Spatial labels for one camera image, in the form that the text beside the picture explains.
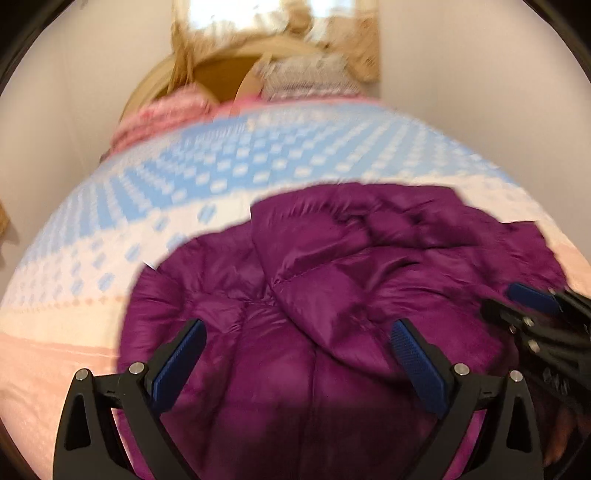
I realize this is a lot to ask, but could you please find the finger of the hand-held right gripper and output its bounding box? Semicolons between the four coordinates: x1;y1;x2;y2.
507;282;591;319
480;299;591;356

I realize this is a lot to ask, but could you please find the striped pillow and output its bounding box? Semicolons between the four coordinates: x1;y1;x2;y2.
256;53;363;100

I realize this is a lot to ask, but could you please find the purple hooded puffer jacket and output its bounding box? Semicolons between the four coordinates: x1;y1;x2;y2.
121;182;568;480

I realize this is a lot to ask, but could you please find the cream wooden headboard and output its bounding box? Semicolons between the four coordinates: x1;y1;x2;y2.
124;34;333;121

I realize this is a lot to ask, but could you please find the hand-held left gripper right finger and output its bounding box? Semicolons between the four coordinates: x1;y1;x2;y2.
390;319;546;480

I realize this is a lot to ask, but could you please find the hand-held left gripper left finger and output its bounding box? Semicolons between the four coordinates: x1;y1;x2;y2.
53;318;207;480

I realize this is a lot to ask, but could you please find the pink patterned pillow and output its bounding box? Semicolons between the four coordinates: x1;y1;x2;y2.
111;88;218;148

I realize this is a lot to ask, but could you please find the person's right hand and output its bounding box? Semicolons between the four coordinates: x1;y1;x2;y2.
542;406;580;467

